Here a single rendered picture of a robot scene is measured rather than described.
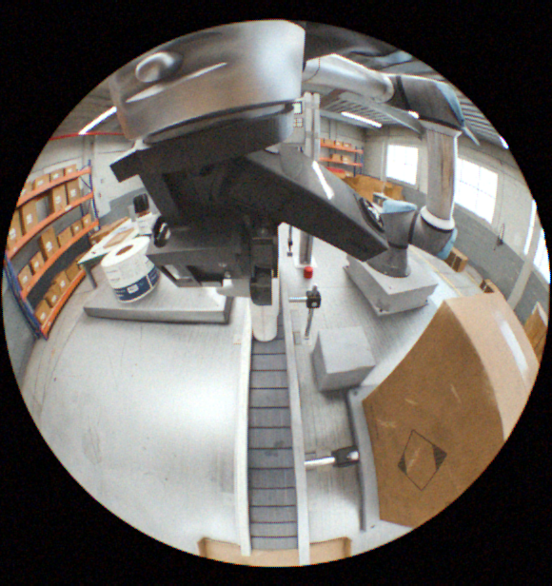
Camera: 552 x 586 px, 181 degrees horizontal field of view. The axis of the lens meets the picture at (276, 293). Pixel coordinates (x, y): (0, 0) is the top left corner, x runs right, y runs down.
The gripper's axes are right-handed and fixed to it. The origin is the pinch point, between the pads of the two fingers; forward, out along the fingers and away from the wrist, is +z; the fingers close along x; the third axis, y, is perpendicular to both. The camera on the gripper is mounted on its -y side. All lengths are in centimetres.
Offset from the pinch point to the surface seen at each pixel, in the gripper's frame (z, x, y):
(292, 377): 5.5, 11.1, -3.2
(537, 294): 13, 1, -551
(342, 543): -2, 49, -12
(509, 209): -6, -195, -527
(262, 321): 12.9, 1.2, 1.5
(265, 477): 4.9, 28.5, 0.9
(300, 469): -1.3, 22.8, -3.5
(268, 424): 9.9, 19.9, 0.3
